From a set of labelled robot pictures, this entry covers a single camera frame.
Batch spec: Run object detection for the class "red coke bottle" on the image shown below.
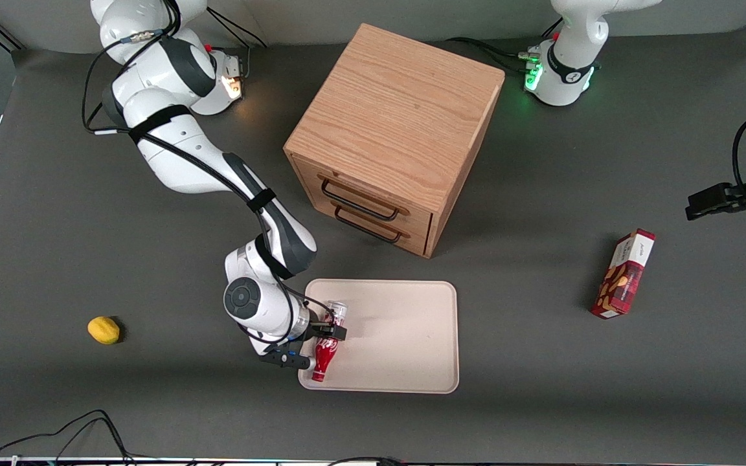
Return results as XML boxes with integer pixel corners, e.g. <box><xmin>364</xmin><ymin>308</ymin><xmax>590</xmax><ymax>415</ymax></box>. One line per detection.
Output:
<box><xmin>310</xmin><ymin>300</ymin><xmax>348</xmax><ymax>383</ymax></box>

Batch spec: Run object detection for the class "beige plastic tray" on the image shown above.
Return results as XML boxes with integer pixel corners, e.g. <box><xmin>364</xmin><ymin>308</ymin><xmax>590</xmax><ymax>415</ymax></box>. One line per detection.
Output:
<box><xmin>298</xmin><ymin>278</ymin><xmax>460</xmax><ymax>394</ymax></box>

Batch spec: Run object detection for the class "red tartan shortbread box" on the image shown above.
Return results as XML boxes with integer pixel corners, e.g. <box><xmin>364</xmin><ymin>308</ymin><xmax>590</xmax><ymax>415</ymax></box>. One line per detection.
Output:
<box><xmin>591</xmin><ymin>228</ymin><xmax>657</xmax><ymax>320</ymax></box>

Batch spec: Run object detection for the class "yellow lemon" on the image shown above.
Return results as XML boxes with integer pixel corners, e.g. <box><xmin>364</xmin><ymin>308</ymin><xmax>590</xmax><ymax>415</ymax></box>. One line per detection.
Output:
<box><xmin>87</xmin><ymin>316</ymin><xmax>121</xmax><ymax>345</ymax></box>

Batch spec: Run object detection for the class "wooden two-drawer cabinet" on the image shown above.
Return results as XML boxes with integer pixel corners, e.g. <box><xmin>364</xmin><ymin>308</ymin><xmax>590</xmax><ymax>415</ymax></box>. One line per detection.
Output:
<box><xmin>283</xmin><ymin>23</ymin><xmax>506</xmax><ymax>259</ymax></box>

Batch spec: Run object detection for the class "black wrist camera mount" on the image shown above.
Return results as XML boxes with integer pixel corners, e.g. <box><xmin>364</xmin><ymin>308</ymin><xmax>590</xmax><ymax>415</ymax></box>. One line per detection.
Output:
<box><xmin>260</xmin><ymin>347</ymin><xmax>311</xmax><ymax>370</ymax></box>

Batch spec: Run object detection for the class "black metal drawer handle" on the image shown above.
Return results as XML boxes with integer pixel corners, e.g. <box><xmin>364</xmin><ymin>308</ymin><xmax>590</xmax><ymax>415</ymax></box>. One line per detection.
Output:
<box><xmin>321</xmin><ymin>179</ymin><xmax>401</xmax><ymax>222</ymax></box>
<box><xmin>334</xmin><ymin>206</ymin><xmax>405</xmax><ymax>245</ymax></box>

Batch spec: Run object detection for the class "black base cable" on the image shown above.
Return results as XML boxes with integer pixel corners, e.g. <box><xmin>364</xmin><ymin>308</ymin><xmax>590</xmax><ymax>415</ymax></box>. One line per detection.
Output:
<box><xmin>444</xmin><ymin>18</ymin><xmax>565</xmax><ymax>73</ymax></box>

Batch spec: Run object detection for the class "black floor cable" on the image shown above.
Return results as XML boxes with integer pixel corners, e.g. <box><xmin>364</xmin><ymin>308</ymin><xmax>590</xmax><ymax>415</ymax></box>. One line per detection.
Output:
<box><xmin>0</xmin><ymin>401</ymin><xmax>137</xmax><ymax>466</ymax></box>

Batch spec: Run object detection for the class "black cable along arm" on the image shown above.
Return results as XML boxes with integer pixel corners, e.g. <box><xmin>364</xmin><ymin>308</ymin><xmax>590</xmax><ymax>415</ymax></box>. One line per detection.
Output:
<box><xmin>80</xmin><ymin>0</ymin><xmax>338</xmax><ymax>347</ymax></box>

